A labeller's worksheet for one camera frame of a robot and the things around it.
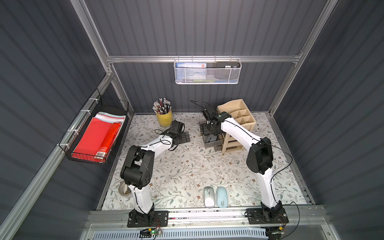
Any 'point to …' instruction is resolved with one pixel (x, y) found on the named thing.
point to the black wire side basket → (98, 106)
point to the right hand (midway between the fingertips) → (206, 131)
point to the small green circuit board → (147, 233)
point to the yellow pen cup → (165, 120)
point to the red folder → (97, 140)
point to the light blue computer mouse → (222, 197)
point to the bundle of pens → (162, 107)
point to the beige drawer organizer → (238, 110)
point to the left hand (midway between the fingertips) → (183, 138)
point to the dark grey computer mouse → (211, 138)
